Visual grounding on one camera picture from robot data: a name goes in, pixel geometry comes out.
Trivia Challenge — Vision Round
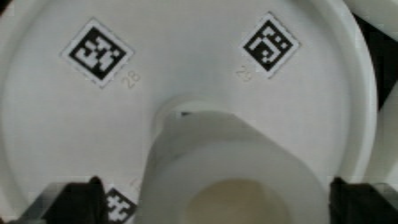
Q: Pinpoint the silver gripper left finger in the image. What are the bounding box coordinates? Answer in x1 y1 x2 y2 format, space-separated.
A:
23 176 108 224

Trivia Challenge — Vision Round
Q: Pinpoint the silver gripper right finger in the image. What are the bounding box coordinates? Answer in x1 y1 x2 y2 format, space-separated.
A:
328 177 398 224

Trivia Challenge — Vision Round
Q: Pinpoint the white cylindrical table leg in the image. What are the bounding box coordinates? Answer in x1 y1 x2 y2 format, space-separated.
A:
135 100 328 224

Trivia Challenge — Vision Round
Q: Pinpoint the white round table top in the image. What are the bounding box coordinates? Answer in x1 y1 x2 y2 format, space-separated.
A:
0 0 376 219

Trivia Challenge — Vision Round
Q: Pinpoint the white right fence block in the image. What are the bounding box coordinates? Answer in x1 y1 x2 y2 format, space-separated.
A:
366 96 398 184

